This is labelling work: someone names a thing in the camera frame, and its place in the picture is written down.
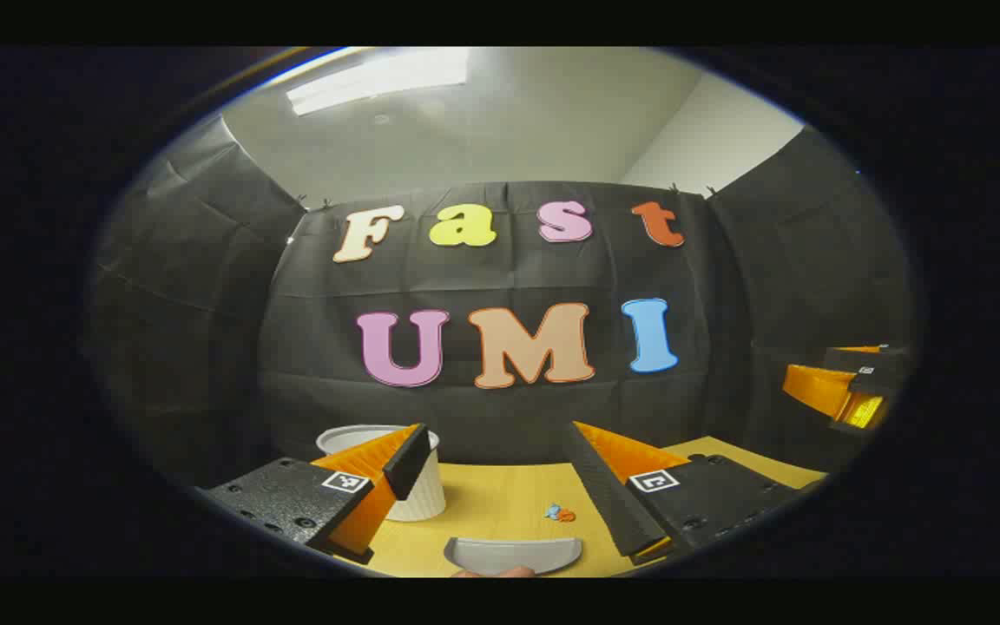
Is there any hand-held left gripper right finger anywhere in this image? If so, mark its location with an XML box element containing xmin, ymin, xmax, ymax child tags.
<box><xmin>562</xmin><ymin>423</ymin><xmax>800</xmax><ymax>565</ymax></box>

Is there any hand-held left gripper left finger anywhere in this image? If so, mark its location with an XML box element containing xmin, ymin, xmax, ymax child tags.
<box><xmin>205</xmin><ymin>424</ymin><xmax>431</xmax><ymax>563</ymax></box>

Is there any grey plastic dustpan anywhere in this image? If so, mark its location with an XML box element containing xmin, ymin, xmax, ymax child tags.
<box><xmin>444</xmin><ymin>536</ymin><xmax>583</xmax><ymax>577</ymax></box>

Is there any yellow wooden desktop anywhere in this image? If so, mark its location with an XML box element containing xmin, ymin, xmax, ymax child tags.
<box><xmin>339</xmin><ymin>436</ymin><xmax>829</xmax><ymax>578</ymax></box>

